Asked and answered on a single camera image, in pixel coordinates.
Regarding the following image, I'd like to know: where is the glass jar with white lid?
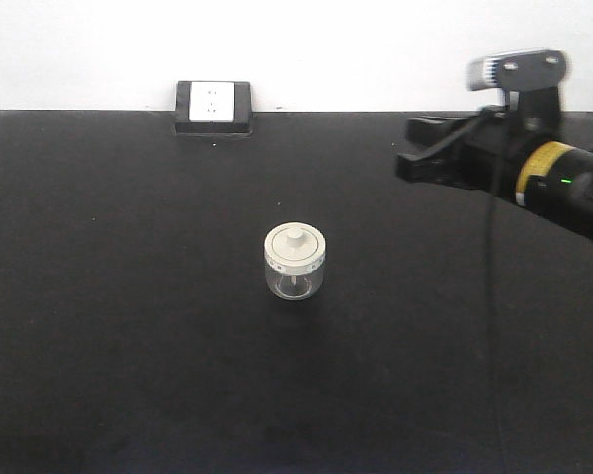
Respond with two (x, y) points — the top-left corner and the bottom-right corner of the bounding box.
(263, 222), (326, 301)

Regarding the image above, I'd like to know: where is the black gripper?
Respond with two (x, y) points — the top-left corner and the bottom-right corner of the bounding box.
(395, 88), (561, 191)

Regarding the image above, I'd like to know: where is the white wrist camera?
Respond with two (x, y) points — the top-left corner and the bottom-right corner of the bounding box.
(466, 49), (567, 92)

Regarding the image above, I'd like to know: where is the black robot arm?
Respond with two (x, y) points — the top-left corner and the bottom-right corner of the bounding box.
(395, 87), (593, 243)

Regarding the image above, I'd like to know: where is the black white power outlet box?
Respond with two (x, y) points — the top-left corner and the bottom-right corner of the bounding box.
(174, 81), (253, 135)

